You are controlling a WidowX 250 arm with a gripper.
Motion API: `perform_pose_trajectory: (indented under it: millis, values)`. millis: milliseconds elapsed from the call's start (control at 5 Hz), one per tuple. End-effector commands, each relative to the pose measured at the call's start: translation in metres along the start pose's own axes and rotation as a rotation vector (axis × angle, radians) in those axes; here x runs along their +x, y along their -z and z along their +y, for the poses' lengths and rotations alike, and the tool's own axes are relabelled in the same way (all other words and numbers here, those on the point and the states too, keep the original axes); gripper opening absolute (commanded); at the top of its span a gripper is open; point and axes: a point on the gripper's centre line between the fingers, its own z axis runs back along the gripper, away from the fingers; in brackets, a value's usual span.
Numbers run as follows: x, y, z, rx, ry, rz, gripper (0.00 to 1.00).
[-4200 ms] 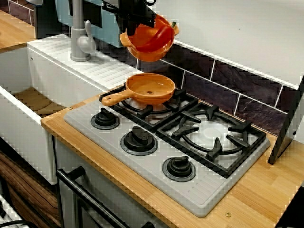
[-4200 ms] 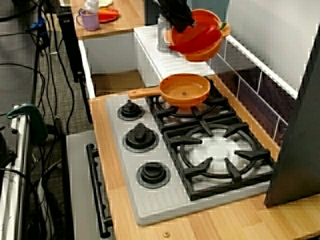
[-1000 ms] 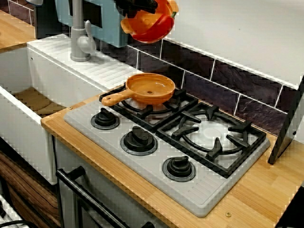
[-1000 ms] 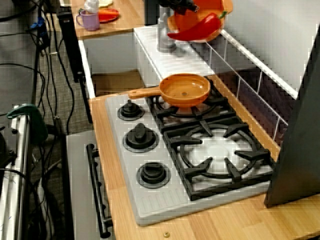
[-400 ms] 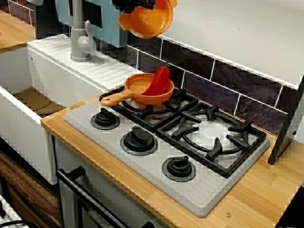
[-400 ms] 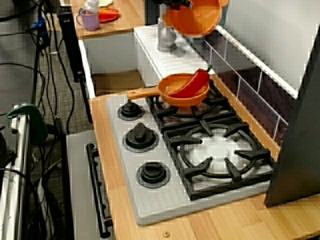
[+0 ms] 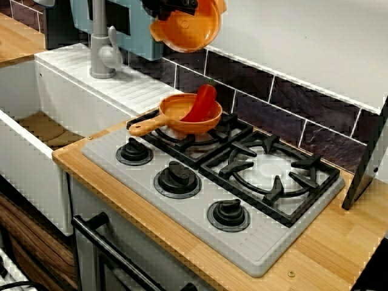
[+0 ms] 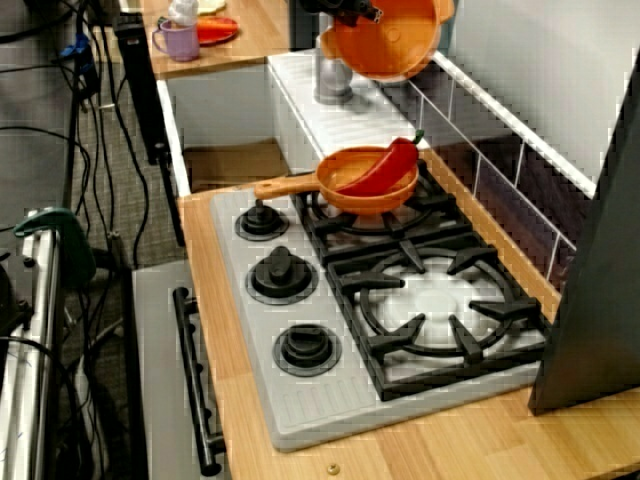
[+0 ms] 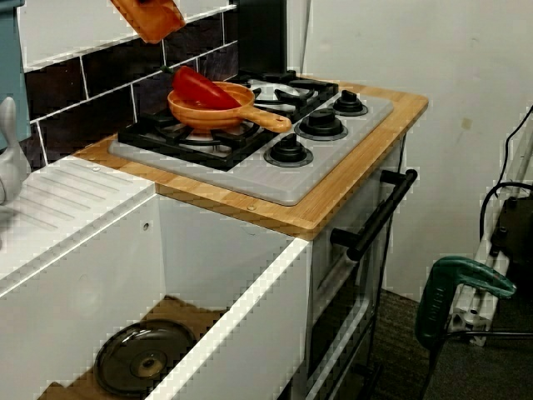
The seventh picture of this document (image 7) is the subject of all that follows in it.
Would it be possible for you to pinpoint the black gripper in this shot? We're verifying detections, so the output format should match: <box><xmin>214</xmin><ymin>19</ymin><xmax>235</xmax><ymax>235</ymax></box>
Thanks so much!
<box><xmin>141</xmin><ymin>0</ymin><xmax>199</xmax><ymax>21</ymax></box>

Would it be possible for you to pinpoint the orange toy pot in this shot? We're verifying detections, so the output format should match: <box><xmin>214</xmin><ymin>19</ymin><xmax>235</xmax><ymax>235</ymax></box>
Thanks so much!
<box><xmin>149</xmin><ymin>0</ymin><xmax>227</xmax><ymax>54</ymax></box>

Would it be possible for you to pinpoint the red toy chili pepper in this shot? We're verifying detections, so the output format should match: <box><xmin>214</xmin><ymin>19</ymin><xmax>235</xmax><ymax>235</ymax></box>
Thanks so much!
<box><xmin>180</xmin><ymin>79</ymin><xmax>218</xmax><ymax>122</ymax></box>

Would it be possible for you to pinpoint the orange toy frying pan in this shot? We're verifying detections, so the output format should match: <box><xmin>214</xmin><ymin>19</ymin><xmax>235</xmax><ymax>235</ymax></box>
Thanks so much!
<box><xmin>129</xmin><ymin>93</ymin><xmax>223</xmax><ymax>136</ymax></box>

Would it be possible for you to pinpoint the teal toy cabinet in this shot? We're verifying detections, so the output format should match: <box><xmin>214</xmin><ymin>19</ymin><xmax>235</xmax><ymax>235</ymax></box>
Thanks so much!
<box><xmin>70</xmin><ymin>0</ymin><xmax>189</xmax><ymax>61</ymax></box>

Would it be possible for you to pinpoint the grey toy faucet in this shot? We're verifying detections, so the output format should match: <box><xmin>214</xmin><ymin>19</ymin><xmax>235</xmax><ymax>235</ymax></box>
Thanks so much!
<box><xmin>89</xmin><ymin>0</ymin><xmax>124</xmax><ymax>79</ymax></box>

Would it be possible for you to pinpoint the white toy sink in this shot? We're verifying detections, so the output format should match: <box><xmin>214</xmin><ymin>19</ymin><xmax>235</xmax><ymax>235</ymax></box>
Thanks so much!
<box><xmin>0</xmin><ymin>42</ymin><xmax>182</xmax><ymax>237</ymax></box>

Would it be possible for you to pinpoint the black burner grate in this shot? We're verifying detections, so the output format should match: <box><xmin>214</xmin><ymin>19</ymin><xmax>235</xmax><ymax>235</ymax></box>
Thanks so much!
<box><xmin>198</xmin><ymin>130</ymin><xmax>341</xmax><ymax>229</ymax></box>
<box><xmin>126</xmin><ymin>102</ymin><xmax>254</xmax><ymax>170</ymax></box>

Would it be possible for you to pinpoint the black stove knob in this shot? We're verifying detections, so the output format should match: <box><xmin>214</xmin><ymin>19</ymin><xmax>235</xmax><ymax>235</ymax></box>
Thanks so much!
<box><xmin>153</xmin><ymin>160</ymin><xmax>202</xmax><ymax>199</ymax></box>
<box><xmin>115</xmin><ymin>138</ymin><xmax>154</xmax><ymax>166</ymax></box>
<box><xmin>207</xmin><ymin>199</ymin><xmax>252</xmax><ymax>233</ymax></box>

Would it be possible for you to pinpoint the dark tile backsplash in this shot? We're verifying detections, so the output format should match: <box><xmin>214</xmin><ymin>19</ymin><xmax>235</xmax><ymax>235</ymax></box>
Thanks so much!
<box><xmin>0</xmin><ymin>0</ymin><xmax>386</xmax><ymax>182</ymax></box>

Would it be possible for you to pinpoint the dark grey board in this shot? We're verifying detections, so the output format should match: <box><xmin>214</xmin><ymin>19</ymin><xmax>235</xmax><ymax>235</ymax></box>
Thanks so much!
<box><xmin>341</xmin><ymin>96</ymin><xmax>388</xmax><ymax>210</ymax></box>

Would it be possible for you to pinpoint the grey toy stove plate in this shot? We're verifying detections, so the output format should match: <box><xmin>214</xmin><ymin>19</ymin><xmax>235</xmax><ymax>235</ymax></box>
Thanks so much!
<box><xmin>81</xmin><ymin>105</ymin><xmax>346</xmax><ymax>278</ymax></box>

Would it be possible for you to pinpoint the grey oven door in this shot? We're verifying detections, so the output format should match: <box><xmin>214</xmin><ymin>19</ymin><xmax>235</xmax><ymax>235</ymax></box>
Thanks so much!
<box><xmin>72</xmin><ymin>178</ymin><xmax>213</xmax><ymax>291</ymax></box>

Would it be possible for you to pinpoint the black oven door handle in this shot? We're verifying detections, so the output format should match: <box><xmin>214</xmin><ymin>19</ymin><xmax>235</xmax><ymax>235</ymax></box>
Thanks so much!
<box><xmin>71</xmin><ymin>212</ymin><xmax>198</xmax><ymax>291</ymax></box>

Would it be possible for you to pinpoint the aluminium frame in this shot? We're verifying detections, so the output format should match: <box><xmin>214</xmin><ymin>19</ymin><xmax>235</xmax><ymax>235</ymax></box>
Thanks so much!
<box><xmin>0</xmin><ymin>248</ymin><xmax>31</xmax><ymax>291</ymax></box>

